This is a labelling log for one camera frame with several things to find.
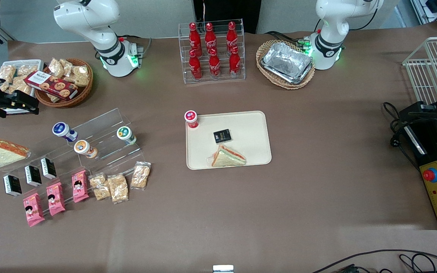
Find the green gum bottle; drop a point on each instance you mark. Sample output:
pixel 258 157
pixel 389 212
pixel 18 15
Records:
pixel 126 135

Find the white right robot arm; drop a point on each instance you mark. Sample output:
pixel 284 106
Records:
pixel 89 19

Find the blue gum bottle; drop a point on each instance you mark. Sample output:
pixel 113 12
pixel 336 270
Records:
pixel 63 131

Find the orange gum bottle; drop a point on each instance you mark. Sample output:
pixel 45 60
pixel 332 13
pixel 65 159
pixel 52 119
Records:
pixel 84 148

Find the aluminium foil tray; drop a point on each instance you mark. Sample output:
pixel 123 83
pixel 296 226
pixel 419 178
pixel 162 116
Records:
pixel 286 62

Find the red gum bottle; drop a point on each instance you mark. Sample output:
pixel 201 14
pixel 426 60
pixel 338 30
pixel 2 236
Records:
pixel 191 118

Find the beige plastic tray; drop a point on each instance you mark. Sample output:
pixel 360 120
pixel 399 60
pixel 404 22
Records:
pixel 252 140

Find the clear wrapped peanut crisp pack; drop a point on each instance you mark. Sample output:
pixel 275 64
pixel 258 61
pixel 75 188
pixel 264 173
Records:
pixel 81 76
pixel 141 175
pixel 6 76
pixel 27 70
pixel 118 188
pixel 56 67
pixel 100 187
pixel 20 85
pixel 67 66

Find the dark red cookie box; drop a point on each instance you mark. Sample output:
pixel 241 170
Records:
pixel 51 85

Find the white plastic bin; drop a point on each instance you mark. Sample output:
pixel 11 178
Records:
pixel 36 63

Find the wrapped triangle sandwich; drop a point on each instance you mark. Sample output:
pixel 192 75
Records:
pixel 228 157
pixel 4 153

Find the dark brown wicker basket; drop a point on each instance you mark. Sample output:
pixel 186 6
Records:
pixel 78 96

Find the black white small carton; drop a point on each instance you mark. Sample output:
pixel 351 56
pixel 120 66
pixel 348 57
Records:
pixel 48 168
pixel 12 185
pixel 33 176

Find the clear acrylic step display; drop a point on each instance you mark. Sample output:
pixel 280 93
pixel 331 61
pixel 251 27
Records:
pixel 108 125

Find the pink snack pack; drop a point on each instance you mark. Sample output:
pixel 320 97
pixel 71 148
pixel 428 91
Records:
pixel 80 186
pixel 55 199
pixel 33 209

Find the light wicker basket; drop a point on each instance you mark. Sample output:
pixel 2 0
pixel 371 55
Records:
pixel 266 47

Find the red cola bottle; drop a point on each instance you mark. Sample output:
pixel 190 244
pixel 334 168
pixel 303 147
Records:
pixel 195 68
pixel 195 40
pixel 214 66
pixel 210 38
pixel 231 36
pixel 235 62

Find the small black box gold print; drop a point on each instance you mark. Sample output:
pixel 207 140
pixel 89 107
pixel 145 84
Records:
pixel 222 136

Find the clear acrylic bottle rack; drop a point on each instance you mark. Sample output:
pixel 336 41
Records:
pixel 222 77

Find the black cabinet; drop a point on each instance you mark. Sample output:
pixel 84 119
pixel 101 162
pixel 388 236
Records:
pixel 226 13

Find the small white box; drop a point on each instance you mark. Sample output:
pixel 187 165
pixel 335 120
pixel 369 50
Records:
pixel 223 269

